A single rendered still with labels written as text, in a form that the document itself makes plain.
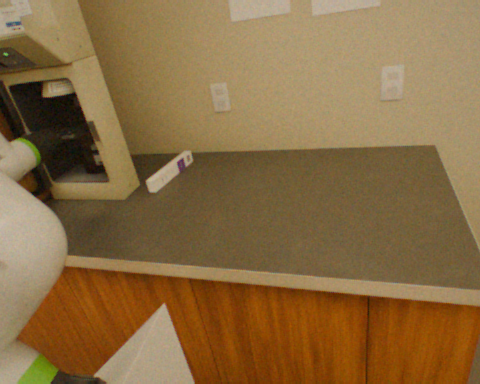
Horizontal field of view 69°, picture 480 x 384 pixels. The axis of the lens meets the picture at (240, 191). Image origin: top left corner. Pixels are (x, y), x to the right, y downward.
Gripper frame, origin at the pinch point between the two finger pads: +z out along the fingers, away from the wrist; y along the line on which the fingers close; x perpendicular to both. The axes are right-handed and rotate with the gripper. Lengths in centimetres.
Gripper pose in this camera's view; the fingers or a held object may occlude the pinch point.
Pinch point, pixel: (84, 121)
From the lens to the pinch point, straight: 138.2
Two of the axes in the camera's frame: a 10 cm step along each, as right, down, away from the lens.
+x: 1.6, 8.6, 4.9
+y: -9.5, -0.1, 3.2
